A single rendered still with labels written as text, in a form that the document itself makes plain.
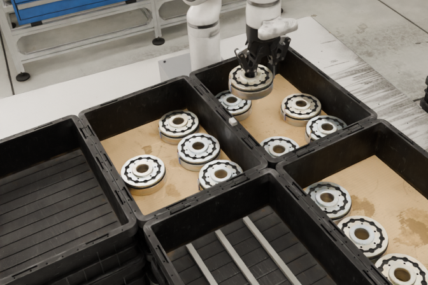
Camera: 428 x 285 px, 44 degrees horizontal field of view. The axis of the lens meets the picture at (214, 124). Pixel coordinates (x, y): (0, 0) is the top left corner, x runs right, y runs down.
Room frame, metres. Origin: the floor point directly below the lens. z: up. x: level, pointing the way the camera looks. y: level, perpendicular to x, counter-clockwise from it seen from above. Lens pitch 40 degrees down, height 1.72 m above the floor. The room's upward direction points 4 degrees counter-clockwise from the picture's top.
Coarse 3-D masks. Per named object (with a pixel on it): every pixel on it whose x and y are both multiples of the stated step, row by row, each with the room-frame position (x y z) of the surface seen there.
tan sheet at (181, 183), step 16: (144, 128) 1.05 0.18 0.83; (112, 144) 0.99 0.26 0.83; (128, 144) 0.99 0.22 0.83; (144, 144) 0.98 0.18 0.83; (160, 144) 0.98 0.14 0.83; (112, 160) 0.93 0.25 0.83; (176, 160) 0.92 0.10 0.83; (176, 176) 0.86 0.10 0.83; (192, 176) 0.86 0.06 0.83; (160, 192) 0.82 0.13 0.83; (176, 192) 0.82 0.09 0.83; (192, 192) 0.81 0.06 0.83; (144, 208) 0.77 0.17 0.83; (160, 208) 0.77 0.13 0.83
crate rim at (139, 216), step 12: (156, 84) 1.10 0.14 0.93; (168, 84) 1.10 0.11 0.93; (192, 84) 1.09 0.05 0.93; (132, 96) 1.06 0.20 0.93; (204, 96) 1.03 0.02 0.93; (96, 108) 1.02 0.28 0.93; (216, 108) 0.98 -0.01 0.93; (84, 120) 0.97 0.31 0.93; (228, 120) 0.94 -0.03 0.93; (240, 132) 0.89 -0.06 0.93; (96, 144) 0.88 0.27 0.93; (108, 156) 0.84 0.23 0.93; (108, 168) 0.81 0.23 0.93; (252, 168) 0.78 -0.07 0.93; (264, 168) 0.77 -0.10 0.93; (120, 180) 0.77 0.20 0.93; (228, 180) 0.75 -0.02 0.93; (204, 192) 0.72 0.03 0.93; (132, 204) 0.70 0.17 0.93; (180, 204) 0.69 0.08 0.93; (144, 216) 0.67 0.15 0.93; (156, 216) 0.66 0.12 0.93
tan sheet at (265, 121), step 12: (276, 84) 1.20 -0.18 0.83; (288, 84) 1.20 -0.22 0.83; (276, 96) 1.14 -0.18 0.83; (252, 108) 1.10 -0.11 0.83; (264, 108) 1.10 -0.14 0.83; (276, 108) 1.09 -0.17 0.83; (252, 120) 1.05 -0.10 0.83; (264, 120) 1.05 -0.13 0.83; (276, 120) 1.04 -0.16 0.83; (252, 132) 1.00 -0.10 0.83; (264, 132) 1.00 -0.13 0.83; (276, 132) 1.00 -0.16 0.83; (288, 132) 0.99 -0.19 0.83; (300, 132) 0.99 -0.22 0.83; (300, 144) 0.94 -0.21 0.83
